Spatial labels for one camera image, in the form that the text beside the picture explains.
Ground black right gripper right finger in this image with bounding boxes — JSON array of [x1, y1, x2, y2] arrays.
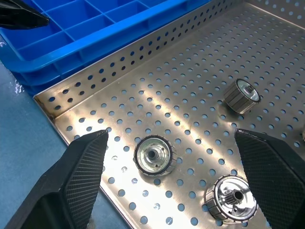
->
[[234, 128, 305, 229]]

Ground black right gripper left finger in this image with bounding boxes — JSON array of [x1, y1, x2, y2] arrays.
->
[[4, 129, 109, 229]]

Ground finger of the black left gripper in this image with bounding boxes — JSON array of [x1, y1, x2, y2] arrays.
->
[[0, 12, 50, 31], [0, 0, 50, 22]]

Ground blue compartment tray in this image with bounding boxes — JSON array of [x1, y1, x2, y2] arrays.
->
[[0, 0, 224, 96]]

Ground perforated stainless steel tray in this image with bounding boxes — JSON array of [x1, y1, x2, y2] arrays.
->
[[33, 0, 305, 229]]

